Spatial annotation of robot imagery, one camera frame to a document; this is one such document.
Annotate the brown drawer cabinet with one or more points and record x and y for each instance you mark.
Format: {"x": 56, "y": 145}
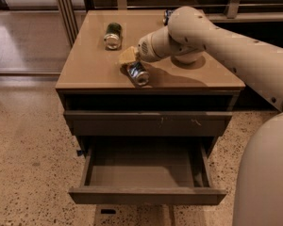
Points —
{"x": 92, "y": 80}

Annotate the white ceramic bowl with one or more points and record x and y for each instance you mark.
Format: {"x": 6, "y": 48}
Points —
{"x": 187, "y": 59}

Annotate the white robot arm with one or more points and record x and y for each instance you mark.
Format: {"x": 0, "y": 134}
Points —
{"x": 259, "y": 188}

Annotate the closed upper drawer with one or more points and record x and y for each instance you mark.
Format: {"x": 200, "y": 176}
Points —
{"x": 147, "y": 124}

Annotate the silver blue redbull can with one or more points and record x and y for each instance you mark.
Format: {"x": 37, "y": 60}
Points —
{"x": 138, "y": 73}

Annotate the blue soda can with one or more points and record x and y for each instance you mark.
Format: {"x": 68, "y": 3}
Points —
{"x": 166, "y": 16}

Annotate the green soda can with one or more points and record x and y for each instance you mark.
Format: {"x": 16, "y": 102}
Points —
{"x": 112, "y": 38}

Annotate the open middle drawer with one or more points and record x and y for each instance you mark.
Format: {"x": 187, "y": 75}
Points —
{"x": 174, "y": 173}

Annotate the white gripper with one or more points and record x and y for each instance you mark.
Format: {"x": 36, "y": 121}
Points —
{"x": 145, "y": 51}

